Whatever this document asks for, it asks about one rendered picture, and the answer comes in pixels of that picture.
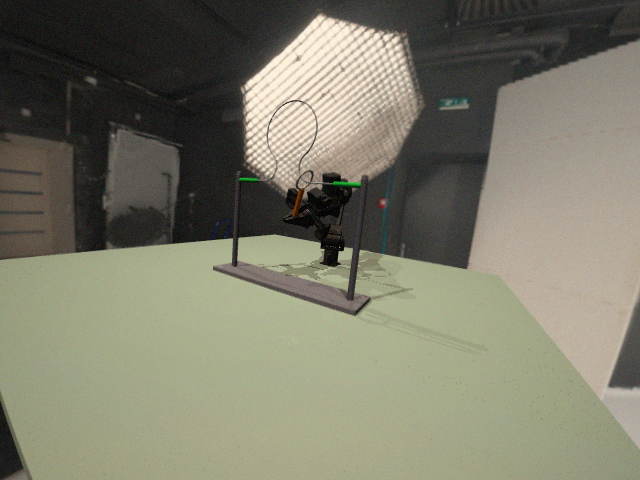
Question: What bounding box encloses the orange long bar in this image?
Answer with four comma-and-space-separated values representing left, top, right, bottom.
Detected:
292, 170, 314, 216

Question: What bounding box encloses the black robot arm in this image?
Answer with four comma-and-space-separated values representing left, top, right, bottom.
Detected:
307, 172, 352, 267

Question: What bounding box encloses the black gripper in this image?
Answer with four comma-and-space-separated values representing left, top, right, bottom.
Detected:
283, 187, 331, 240

